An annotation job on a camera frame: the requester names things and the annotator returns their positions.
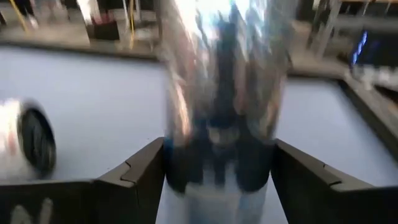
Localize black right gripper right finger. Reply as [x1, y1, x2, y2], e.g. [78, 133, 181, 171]
[272, 139, 349, 224]

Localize silver can with blue tab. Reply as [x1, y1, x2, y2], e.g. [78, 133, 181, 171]
[157, 0, 295, 224]

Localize silver slim beverage can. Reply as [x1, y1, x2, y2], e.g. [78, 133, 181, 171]
[0, 98, 58, 181]

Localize blue table mat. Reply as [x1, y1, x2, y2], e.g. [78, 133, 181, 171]
[0, 43, 398, 224]

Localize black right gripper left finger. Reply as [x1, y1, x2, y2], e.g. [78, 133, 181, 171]
[92, 136, 165, 224]

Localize yellow cable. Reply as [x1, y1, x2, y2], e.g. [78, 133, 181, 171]
[8, 0, 29, 34]

